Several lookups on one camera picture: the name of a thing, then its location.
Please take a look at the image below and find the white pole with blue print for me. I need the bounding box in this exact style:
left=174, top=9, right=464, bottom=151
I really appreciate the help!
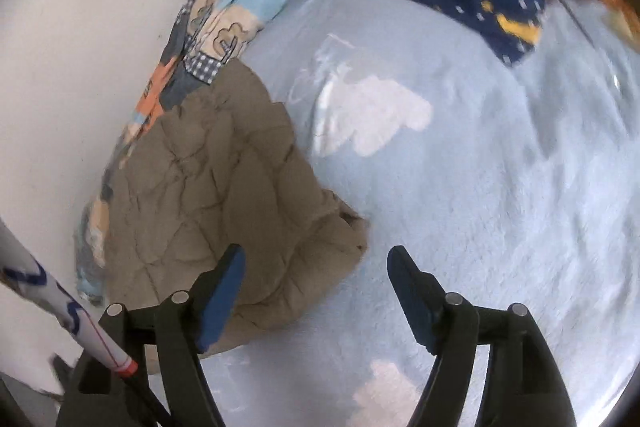
left=0, top=219, right=139, bottom=378

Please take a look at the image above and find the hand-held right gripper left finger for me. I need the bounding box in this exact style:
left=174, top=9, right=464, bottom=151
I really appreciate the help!
left=55, top=244, right=247, bottom=427

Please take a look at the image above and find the black cable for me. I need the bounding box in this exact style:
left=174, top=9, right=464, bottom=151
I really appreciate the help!
left=127, top=372, right=173, bottom=427

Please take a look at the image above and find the khaki hooded puffer jacket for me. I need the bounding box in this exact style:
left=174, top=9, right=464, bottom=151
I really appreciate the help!
left=102, top=59, right=371, bottom=375

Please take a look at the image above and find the light blue cloud blanket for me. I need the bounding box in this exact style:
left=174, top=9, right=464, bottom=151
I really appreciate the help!
left=200, top=0, right=638, bottom=427

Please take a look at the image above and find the thin dark cord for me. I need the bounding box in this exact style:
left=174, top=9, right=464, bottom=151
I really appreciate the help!
left=562, top=0, right=623, bottom=90

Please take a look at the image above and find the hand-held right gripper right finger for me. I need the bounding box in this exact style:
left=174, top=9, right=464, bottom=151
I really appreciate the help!
left=387, top=245, right=576, bottom=427

